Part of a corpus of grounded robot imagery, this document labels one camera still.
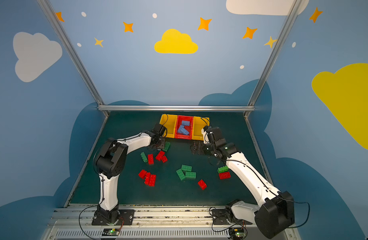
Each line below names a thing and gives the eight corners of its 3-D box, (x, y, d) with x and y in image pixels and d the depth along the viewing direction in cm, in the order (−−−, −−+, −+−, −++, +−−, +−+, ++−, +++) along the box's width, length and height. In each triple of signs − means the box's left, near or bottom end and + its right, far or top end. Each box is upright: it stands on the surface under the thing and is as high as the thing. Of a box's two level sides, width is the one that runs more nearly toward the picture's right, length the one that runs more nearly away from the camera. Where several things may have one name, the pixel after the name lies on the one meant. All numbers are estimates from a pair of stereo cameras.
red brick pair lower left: (144, 186, 85) (143, 185, 84) (146, 173, 90) (145, 172, 89) (155, 186, 85) (154, 185, 84) (156, 173, 90) (156, 172, 89)
